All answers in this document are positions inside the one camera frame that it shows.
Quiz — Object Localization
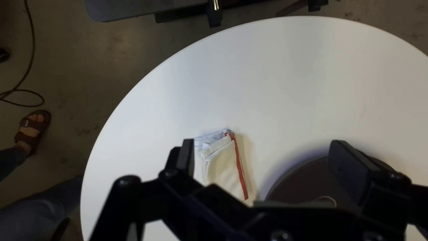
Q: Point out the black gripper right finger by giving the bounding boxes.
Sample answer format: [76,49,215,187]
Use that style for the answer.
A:
[328,137,428,229]

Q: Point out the black frying pan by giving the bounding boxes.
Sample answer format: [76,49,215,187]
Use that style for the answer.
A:
[265,154,428,212]

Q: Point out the black floor cable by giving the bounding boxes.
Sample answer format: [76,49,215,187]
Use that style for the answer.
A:
[0,0,46,108]

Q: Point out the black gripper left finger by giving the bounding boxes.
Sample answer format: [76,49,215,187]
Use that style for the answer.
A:
[88,137,252,241]

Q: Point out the person's foot in sandal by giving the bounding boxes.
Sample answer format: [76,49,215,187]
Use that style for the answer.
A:
[13,108,52,156]

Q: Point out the white towel with red stripe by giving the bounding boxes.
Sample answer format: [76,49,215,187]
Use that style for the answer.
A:
[194,127,258,207]

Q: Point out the person in blue clothes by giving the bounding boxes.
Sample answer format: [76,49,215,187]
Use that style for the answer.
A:
[0,146,86,241]

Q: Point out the black robot bench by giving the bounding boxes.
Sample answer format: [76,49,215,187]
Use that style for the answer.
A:
[84,0,330,29]

